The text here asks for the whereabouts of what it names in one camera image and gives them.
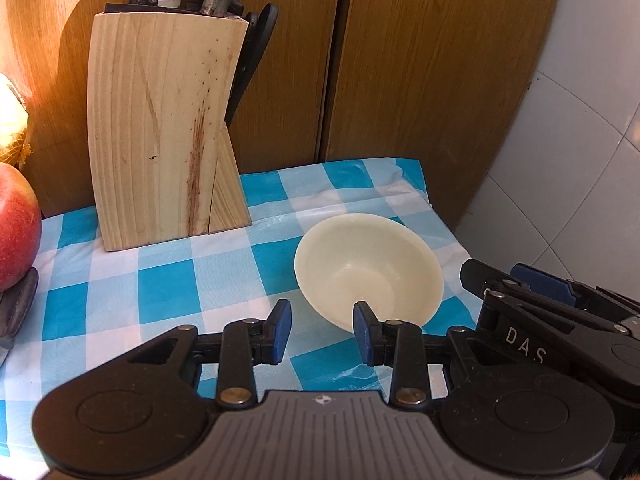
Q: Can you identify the grey knife handle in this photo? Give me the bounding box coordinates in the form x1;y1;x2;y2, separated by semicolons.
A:
0;267;40;350

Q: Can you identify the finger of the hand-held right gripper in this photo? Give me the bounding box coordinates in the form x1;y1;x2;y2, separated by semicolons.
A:
512;263;640;319
460;258;627;337

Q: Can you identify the red apple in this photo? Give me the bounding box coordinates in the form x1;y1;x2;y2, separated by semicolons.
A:
0;162;43;292

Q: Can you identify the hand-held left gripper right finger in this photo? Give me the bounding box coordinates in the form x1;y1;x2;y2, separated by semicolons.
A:
352;301;546;408

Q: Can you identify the blue white checkered tablecloth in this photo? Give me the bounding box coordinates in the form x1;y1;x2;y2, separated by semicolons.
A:
0;157;482;457

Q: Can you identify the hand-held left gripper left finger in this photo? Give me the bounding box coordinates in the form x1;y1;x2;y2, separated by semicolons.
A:
126;299;293;408

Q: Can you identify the black scissors handle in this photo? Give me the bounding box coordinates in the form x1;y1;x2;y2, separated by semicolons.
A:
223;3;280;127

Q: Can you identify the wooden knife block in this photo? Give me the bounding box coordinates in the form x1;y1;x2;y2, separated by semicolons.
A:
86;10;253;252

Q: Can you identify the cream plastic bowl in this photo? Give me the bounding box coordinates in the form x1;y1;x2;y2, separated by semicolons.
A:
294;213;445;334

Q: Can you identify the wooden cabinet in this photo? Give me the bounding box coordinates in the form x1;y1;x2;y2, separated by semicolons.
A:
0;0;568;233

